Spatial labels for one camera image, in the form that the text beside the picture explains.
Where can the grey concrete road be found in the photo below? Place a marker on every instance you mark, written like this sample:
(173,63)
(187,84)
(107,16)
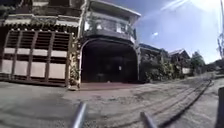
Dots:
(110,103)

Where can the row of houses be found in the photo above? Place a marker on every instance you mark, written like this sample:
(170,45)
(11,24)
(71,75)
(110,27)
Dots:
(150,50)

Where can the building with dark archway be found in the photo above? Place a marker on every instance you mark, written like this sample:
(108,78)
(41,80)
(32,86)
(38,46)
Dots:
(106,23)

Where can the green bushes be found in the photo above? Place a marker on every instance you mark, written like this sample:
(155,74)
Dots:
(156,71)

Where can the robot's own part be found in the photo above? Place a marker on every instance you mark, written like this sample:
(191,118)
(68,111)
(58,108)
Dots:
(148,121)
(79,116)

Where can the building with wooden lattice gate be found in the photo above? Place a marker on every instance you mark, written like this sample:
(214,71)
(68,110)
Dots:
(36,50)

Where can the green tree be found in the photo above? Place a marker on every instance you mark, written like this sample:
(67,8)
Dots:
(197,61)

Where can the dark post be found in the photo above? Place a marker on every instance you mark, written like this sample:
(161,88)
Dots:
(220,110)

